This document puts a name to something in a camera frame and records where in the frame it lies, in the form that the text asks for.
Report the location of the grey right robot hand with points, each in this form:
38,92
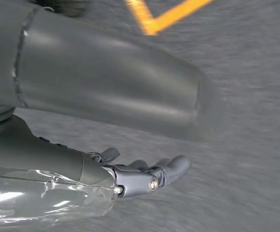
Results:
106,76

